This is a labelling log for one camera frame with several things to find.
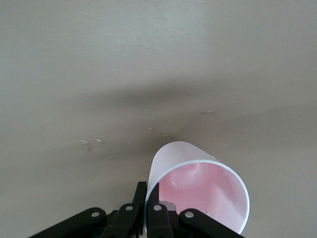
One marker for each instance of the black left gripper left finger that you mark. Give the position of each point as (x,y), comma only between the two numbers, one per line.
(123,220)

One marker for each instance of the pink plastic cup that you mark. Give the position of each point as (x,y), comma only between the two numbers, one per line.
(198,188)

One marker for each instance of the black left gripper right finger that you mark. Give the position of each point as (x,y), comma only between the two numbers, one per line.
(158,220)

